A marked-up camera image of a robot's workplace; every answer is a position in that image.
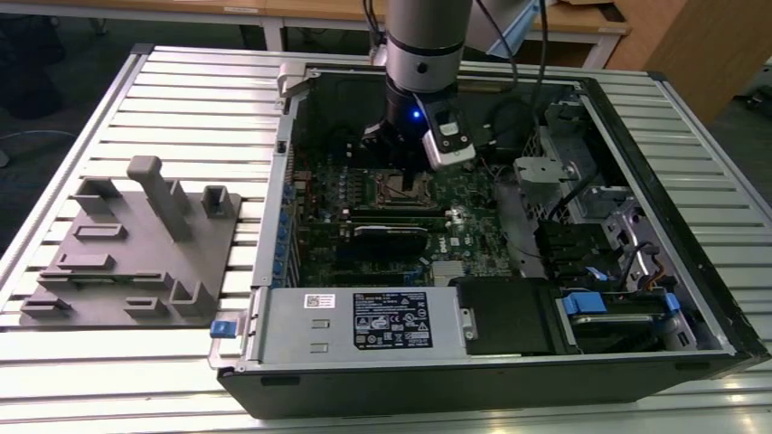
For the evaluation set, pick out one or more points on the silver chipset heatsink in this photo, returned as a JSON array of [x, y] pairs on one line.
[[451, 268]]

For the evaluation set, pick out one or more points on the blue case latch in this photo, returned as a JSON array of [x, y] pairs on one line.
[[223, 330]]

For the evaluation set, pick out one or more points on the green motherboard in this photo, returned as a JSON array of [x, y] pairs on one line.
[[476, 226]]

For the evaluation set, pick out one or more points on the wooden desk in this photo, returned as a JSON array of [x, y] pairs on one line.
[[579, 22], [151, 5]]

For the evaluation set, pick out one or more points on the wooden cabinet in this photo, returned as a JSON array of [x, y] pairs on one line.
[[712, 45]]

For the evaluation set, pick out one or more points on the silver power supply unit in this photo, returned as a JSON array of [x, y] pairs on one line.
[[283, 336]]

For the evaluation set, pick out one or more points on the black plastic bracket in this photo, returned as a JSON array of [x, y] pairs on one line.
[[572, 246]]

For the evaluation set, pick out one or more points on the silver metal bracket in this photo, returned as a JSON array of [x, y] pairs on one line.
[[540, 174]]

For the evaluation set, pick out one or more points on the silver CPU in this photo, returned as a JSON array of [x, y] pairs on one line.
[[395, 186]]

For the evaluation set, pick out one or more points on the pale blue teach pendant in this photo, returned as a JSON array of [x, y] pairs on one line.
[[515, 34]]

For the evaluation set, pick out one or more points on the black graphics card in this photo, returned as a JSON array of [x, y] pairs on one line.
[[392, 242]]

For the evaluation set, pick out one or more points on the grey parts rack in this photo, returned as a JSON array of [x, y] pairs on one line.
[[151, 276]]

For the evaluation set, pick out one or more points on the blue disk carrier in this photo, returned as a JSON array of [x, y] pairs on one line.
[[582, 302]]

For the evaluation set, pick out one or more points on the black plastic shroud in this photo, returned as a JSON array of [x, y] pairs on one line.
[[507, 316]]

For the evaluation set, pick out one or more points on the black open PC case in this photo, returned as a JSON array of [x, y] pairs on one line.
[[422, 389]]

